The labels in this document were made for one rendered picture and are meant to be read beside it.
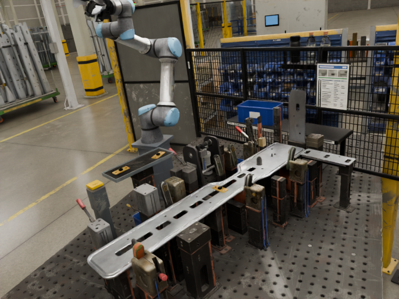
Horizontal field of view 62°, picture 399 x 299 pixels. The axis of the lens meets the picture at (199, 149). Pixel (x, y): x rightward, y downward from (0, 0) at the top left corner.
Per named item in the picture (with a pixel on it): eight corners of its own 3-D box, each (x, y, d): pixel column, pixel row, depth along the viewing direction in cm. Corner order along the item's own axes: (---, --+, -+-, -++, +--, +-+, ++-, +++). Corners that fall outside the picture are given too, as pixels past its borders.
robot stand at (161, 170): (141, 197, 231) (130, 144, 216) (157, 183, 248) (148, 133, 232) (166, 202, 222) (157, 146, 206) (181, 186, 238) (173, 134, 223)
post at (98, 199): (113, 267, 168) (91, 193, 151) (105, 261, 174) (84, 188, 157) (125, 259, 173) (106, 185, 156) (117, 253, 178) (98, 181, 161)
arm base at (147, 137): (136, 143, 217) (133, 129, 213) (149, 134, 229) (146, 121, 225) (155, 145, 210) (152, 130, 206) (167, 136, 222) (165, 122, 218)
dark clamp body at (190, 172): (197, 236, 184) (188, 175, 170) (181, 227, 193) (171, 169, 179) (210, 226, 191) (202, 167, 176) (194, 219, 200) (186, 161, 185)
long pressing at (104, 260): (111, 286, 117) (111, 283, 117) (82, 259, 133) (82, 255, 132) (307, 149, 203) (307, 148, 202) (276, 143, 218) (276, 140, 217)
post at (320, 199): (320, 203, 199) (322, 159, 188) (304, 197, 207) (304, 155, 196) (326, 198, 203) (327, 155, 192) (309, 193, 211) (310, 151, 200)
